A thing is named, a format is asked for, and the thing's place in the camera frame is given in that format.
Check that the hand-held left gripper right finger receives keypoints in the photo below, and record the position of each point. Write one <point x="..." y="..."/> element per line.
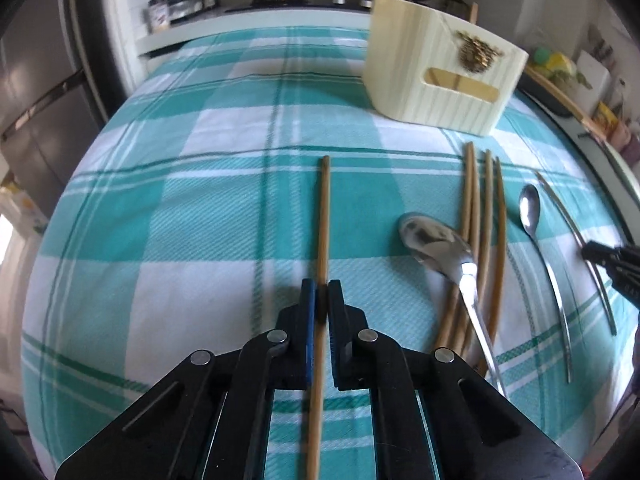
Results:
<point x="334" y="320"/>

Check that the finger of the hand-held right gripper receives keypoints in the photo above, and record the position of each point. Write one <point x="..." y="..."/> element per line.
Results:
<point x="600" y="252"/>

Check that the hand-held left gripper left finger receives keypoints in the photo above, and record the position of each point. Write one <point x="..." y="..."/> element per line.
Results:
<point x="310" y="320"/>

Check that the thin slender chopstick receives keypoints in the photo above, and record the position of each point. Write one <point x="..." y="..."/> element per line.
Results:
<point x="562" y="210"/>

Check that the cream wood-grain utensil holder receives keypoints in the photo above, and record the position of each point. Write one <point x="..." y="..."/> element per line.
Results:
<point x="425" y="90"/>

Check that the small metal spoon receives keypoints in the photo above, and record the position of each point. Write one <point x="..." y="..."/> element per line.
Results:
<point x="529" y="210"/>

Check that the pink cup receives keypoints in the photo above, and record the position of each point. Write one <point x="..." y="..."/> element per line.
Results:
<point x="622" y="136"/>

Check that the large metal spoon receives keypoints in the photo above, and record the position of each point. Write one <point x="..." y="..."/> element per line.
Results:
<point x="432" y="242"/>

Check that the yellow packet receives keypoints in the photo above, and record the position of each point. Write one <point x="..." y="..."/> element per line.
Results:
<point x="606" y="116"/>

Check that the teal checkered tablecloth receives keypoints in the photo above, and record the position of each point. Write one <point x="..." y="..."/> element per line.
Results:
<point x="200" y="210"/>

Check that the wooden tray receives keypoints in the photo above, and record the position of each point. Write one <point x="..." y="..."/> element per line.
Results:
<point x="562" y="97"/>

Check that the white cutting board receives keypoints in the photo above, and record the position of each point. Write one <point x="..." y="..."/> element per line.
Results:
<point x="594" y="80"/>

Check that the yellow green sponge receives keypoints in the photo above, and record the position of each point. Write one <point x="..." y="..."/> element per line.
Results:
<point x="552" y="62"/>

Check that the white jar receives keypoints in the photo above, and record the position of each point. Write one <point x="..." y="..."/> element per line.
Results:
<point x="158" y="15"/>

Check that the grey refrigerator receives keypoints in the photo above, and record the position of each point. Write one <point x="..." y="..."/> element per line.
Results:
<point x="45" y="70"/>

